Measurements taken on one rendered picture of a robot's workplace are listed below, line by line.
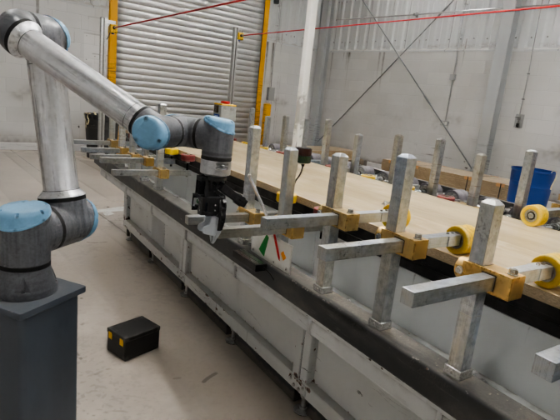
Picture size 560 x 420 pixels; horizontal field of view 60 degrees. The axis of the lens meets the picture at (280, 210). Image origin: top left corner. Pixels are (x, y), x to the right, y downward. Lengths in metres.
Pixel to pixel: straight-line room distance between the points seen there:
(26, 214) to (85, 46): 7.73
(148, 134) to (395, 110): 9.21
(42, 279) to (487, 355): 1.30
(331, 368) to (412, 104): 8.50
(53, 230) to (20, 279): 0.17
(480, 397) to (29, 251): 1.27
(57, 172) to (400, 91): 9.06
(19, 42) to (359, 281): 1.27
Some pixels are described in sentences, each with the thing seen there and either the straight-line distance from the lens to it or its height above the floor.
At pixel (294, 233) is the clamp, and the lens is 1.60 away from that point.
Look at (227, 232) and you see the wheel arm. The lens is 1.51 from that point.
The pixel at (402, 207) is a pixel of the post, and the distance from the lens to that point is 1.25.
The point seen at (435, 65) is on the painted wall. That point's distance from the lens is 9.95.
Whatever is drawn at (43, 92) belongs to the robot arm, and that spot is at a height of 1.21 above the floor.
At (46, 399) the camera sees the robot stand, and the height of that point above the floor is 0.26.
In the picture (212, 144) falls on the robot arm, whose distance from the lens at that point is 1.40.
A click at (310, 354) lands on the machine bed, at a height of 0.30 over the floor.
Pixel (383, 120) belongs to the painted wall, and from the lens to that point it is 10.53.
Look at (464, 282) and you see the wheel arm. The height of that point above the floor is 0.96.
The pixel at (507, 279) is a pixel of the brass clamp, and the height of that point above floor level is 0.97.
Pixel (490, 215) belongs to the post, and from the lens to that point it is 1.09.
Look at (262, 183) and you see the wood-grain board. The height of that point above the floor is 0.89.
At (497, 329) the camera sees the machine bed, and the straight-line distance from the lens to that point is 1.39.
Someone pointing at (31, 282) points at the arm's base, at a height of 0.65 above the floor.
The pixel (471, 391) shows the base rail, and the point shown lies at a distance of 1.19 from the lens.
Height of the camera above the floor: 1.27
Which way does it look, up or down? 13 degrees down
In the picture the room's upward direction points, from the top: 6 degrees clockwise
